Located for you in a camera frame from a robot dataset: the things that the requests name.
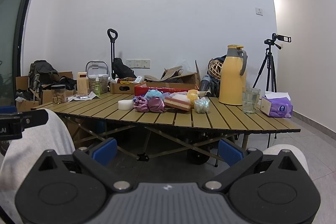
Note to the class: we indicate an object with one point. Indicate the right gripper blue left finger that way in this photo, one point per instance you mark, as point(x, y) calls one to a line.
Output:
point(104, 152)

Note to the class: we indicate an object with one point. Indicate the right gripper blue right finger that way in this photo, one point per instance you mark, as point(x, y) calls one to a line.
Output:
point(230, 152)

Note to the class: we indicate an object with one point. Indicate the white round sponge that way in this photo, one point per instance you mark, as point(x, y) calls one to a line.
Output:
point(125, 105)

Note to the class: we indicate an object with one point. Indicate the iridescent mesh bath puff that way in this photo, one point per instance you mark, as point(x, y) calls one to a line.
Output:
point(202, 105)

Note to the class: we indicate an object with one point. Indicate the pink satin scrunchie bonnet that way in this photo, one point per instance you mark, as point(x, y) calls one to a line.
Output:
point(154, 105)

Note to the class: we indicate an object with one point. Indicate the pink layered sponge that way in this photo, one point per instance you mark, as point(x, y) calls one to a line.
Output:
point(178, 103)

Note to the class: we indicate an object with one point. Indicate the yellow white plush toy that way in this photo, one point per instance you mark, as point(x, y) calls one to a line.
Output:
point(192, 96)

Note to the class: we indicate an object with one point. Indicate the blue plush monster toy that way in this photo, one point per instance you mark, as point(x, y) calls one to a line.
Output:
point(154, 93)

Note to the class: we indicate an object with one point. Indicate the grey trousered leg left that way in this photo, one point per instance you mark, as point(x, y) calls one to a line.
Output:
point(23, 153)

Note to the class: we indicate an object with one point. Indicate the floor cardboard box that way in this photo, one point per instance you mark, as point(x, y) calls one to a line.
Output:
point(27, 99)

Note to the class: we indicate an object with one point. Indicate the black backpack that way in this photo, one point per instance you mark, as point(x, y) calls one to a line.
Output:
point(42, 76)

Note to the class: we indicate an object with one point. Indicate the clear jar black lid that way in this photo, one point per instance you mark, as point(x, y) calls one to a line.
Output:
point(58, 94)

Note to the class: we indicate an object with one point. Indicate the white paper leaflet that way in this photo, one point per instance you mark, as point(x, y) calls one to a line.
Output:
point(79, 97)

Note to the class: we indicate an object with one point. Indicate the clear drinking glass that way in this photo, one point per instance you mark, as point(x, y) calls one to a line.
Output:
point(250, 99)

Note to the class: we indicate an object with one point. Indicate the green spray bottle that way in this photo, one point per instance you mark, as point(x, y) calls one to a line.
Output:
point(97, 86)

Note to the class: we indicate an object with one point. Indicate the yellow thermos jug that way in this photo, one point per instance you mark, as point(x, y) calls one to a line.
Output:
point(233, 76)

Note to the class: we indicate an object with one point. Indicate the purple tissue pack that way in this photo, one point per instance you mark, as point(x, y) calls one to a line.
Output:
point(276, 105)

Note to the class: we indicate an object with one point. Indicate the small brown cardboard box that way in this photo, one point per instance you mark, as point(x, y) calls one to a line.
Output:
point(123, 86)

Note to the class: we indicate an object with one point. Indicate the red cardboard tray box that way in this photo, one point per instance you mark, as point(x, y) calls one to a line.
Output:
point(143, 88)

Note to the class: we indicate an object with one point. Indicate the clear cereal container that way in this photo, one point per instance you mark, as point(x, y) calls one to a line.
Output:
point(100, 81)

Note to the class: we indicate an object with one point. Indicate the wooden beige carton box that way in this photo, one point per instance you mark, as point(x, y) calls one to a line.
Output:
point(82, 84)

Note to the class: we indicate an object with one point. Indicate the blue water bottle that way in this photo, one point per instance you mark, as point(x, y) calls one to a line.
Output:
point(205, 84)

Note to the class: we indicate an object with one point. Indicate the large brown cardboard box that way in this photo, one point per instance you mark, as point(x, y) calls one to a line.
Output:
point(188, 76)

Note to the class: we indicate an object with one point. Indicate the black bag on trolley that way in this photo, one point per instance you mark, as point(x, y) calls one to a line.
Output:
point(121, 70)

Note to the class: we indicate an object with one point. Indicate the woven rattan ball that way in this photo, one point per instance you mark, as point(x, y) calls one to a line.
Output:
point(215, 70)

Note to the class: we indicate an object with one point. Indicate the dark blue cloth bag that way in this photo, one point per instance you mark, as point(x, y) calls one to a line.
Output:
point(218, 59)

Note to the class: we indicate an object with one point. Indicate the beige mat cloth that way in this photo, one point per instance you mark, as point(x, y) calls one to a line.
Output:
point(167, 74)

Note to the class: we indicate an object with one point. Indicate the folding table frame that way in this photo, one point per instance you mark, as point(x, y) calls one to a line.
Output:
point(143, 137)

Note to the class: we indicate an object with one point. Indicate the wire basket handle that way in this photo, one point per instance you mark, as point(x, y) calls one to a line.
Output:
point(97, 68)

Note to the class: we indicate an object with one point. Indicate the white wall socket strip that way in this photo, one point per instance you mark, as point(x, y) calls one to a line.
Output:
point(138, 63)

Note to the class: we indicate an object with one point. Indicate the black camera tripod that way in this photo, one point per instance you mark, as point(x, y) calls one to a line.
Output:
point(268, 63)

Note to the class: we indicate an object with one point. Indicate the black trolley handle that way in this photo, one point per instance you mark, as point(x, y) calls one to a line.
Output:
point(112, 35)

